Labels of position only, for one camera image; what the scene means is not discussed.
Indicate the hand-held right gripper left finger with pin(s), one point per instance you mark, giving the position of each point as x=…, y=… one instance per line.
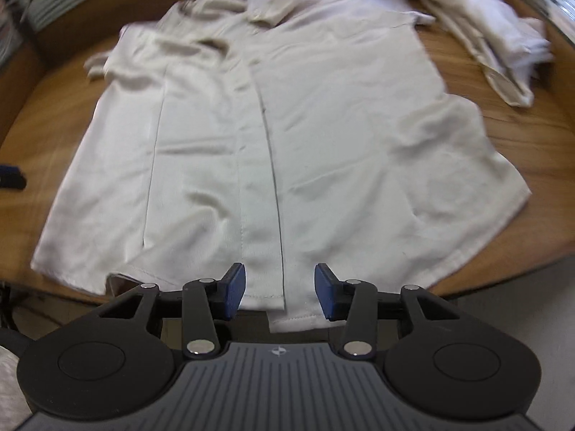
x=234, y=294

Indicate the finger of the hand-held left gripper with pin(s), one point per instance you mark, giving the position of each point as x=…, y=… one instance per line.
x=11, y=178

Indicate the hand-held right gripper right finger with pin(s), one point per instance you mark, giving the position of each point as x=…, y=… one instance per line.
x=327, y=294

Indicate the white satin shirt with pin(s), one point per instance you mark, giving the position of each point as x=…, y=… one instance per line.
x=337, y=143

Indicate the folded white garment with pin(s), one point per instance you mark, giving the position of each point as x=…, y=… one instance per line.
x=485, y=22

